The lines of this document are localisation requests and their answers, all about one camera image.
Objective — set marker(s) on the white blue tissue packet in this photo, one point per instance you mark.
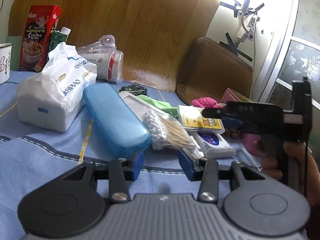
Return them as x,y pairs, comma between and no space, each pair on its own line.
213,146

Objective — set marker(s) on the yellow card pack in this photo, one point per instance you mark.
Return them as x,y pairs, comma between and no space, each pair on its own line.
191,119

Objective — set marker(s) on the green white-capped tube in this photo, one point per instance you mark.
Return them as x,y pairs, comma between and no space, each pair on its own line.
58,36

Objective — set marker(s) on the white enamel mug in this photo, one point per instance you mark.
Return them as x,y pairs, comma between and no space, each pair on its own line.
5,58

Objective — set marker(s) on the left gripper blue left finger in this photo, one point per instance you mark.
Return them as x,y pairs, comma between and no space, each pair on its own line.
137,165

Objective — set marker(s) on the green cloth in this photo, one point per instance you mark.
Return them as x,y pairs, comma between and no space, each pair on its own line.
162,105

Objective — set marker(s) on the cotton swabs bag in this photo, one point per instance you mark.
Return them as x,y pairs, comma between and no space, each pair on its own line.
167,132

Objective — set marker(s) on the white plastic box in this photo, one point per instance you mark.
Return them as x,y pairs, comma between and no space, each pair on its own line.
137,105

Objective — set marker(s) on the pink fuzzy cloth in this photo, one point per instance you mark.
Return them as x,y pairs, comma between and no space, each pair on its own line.
205,102

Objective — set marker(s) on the blue tablecloth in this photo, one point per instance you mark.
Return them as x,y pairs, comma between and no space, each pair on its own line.
31,157

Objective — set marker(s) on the person's right hand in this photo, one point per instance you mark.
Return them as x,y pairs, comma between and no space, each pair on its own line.
296,152

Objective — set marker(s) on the black key fob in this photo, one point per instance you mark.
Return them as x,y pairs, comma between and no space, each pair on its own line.
134,89

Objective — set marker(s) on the white tissue pack bag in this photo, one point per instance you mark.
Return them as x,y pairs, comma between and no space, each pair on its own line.
52,98

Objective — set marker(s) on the pink tin box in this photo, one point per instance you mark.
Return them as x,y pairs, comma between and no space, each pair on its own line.
231,95

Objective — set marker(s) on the blue plastic glasses case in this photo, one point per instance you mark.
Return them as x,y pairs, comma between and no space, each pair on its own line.
123,132

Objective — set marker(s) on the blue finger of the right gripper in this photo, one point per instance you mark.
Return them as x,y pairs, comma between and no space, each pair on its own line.
232,123

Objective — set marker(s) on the frosted floral glass door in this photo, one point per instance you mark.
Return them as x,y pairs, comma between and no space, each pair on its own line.
297,57

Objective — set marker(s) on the white cup in plastic bag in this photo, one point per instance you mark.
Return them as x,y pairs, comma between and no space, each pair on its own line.
105,55

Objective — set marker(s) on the red food carton box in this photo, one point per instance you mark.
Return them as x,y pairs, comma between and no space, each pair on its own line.
41,21

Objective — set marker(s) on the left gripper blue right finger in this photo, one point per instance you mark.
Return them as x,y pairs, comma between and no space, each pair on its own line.
188,163

